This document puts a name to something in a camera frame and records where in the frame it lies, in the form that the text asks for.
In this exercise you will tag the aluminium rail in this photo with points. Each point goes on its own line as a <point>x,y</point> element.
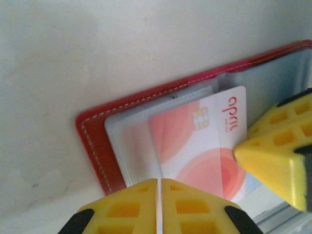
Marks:
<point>280,219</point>

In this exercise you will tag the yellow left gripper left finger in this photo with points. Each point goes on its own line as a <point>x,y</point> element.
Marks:
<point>122,214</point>

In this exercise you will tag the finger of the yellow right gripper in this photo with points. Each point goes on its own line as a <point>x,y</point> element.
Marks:
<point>270,168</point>
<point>287,122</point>

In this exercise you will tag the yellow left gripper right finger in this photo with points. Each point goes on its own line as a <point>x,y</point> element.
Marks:
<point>200,214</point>

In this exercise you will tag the red card holder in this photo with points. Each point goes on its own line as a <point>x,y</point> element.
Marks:
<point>97,136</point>

